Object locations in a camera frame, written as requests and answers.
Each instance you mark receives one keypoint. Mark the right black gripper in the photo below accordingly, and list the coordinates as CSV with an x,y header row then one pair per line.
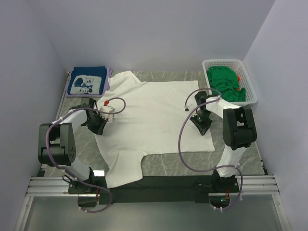
x,y
200,121

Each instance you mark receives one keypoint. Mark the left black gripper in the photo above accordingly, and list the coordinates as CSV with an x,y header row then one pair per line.
x,y
95,121

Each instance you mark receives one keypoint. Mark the white t-shirt red print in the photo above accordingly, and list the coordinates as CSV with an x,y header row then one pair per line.
x,y
150,120

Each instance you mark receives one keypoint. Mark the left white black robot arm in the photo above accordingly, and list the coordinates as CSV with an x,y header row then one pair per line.
x,y
57,143

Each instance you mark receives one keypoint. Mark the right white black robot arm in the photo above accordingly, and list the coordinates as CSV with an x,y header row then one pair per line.
x,y
238,130

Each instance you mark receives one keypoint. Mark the green t-shirt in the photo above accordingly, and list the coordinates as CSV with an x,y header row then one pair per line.
x,y
224,79

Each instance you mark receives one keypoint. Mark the folded lilac t-shirt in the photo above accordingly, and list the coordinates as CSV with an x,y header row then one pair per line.
x,y
108,77

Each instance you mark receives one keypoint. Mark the white plastic basket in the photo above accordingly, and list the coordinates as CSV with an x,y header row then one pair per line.
x,y
239,68

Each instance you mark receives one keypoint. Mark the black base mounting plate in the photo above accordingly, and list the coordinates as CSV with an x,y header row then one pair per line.
x,y
199,189

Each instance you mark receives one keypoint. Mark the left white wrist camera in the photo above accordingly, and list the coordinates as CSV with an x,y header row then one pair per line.
x,y
108,111

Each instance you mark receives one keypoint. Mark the aluminium extrusion rail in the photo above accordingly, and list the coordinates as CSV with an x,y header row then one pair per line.
x,y
56,187

